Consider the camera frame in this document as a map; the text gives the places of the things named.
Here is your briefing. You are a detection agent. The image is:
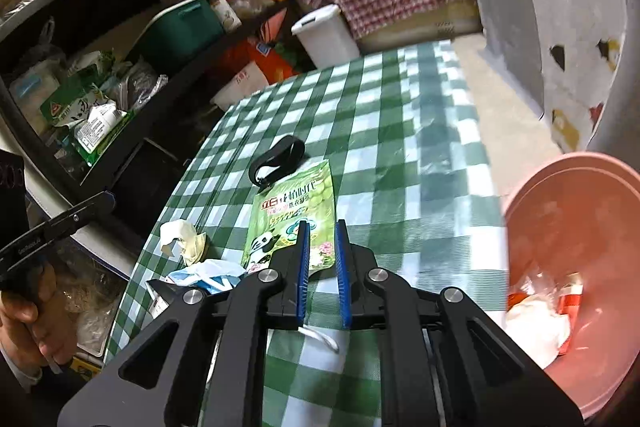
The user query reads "black clip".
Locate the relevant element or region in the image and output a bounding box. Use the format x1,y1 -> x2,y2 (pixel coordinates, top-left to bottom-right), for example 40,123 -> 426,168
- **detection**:
248,134 -> 306,190

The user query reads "green food package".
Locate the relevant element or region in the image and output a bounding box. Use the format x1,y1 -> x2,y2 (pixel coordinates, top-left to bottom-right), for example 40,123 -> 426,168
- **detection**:
37,51 -> 129,174

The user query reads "white tissue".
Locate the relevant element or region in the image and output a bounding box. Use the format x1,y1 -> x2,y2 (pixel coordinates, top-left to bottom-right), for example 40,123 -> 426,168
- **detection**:
506,295 -> 570,369

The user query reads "red ointment box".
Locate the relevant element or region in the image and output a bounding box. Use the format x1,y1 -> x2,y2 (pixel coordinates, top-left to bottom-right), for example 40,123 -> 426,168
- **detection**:
506,284 -> 582,369

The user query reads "person's left hand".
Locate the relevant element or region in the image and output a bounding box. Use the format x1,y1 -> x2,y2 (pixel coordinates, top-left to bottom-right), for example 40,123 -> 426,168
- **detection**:
1,262 -> 77,377

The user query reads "black metal shelf rack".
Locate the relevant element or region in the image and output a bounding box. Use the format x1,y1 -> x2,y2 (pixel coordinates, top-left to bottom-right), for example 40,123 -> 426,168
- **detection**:
1,0 -> 311,277

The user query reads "grey deer print curtain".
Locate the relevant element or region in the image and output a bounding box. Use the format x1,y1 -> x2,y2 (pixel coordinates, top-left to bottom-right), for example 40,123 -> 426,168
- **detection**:
477,0 -> 630,153

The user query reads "white plastic bin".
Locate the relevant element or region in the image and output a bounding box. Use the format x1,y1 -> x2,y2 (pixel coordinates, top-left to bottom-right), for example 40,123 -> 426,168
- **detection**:
291,4 -> 360,69

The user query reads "green panda snack pouch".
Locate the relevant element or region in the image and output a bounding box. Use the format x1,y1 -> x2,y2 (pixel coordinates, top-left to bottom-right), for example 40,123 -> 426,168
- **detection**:
241,159 -> 336,274

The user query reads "clear plastic bag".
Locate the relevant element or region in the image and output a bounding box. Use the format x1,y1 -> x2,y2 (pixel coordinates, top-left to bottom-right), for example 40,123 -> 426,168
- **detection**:
515,262 -> 584,311

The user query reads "beige crumpled wrapper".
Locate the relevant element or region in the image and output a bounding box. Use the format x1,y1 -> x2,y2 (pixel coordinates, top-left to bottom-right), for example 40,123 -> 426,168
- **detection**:
160,219 -> 207,265

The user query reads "pink plastic basin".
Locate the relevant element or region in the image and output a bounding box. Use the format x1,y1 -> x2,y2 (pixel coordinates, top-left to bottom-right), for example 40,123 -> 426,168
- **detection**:
504,153 -> 639,419

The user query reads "teal storage box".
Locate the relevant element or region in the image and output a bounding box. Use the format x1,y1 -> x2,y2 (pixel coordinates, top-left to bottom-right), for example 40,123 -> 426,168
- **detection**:
137,0 -> 224,61

